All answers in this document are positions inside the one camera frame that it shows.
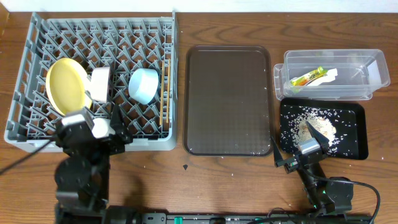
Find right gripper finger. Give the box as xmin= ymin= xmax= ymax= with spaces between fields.
xmin=306 ymin=121 xmax=329 ymax=152
xmin=271 ymin=137 xmax=284 ymax=167

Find light blue bowl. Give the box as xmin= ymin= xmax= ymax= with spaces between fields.
xmin=128 ymin=68 xmax=159 ymax=105

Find pink bowl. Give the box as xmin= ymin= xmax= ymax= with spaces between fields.
xmin=88 ymin=67 xmax=111 ymax=103

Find yellow plate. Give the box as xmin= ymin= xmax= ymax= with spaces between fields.
xmin=45 ymin=58 xmax=92 ymax=116

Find green snack wrapper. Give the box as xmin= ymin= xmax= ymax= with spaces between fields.
xmin=290 ymin=66 xmax=328 ymax=86

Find white napkin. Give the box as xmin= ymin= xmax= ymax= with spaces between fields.
xmin=307 ymin=68 xmax=338 ymax=86

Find wooden chopstick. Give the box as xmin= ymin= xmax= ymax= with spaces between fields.
xmin=166 ymin=58 xmax=171 ymax=124
xmin=159 ymin=60 xmax=165 ymax=126

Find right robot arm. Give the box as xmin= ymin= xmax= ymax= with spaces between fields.
xmin=271 ymin=123 xmax=354 ymax=215

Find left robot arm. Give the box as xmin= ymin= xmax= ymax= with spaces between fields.
xmin=54 ymin=106 xmax=133 ymax=223

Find rice food waste pile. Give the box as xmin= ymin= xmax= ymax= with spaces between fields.
xmin=280 ymin=105 xmax=351 ymax=156

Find black waste tray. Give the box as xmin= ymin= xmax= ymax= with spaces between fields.
xmin=280 ymin=98 xmax=369 ymax=160

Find white cup in rack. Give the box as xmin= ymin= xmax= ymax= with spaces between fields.
xmin=91 ymin=118 xmax=116 ymax=139

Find clear plastic bin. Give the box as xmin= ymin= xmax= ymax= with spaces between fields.
xmin=274 ymin=49 xmax=391 ymax=101

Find grey dish rack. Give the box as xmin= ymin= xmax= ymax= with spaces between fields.
xmin=4 ymin=14 xmax=178 ymax=152

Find dark brown serving tray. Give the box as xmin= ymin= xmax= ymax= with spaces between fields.
xmin=183 ymin=45 xmax=275 ymax=157

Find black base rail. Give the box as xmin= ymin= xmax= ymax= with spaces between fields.
xmin=55 ymin=205 xmax=374 ymax=224

